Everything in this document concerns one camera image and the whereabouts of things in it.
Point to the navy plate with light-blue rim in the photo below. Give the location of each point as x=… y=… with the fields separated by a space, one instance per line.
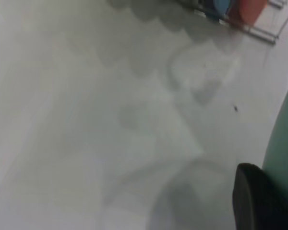
x=222 y=6

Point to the green round plate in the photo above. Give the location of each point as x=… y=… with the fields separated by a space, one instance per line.
x=285 y=143

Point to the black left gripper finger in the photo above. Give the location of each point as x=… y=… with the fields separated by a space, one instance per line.
x=259 y=203

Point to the pink round plate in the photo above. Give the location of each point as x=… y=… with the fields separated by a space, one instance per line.
x=250 y=12

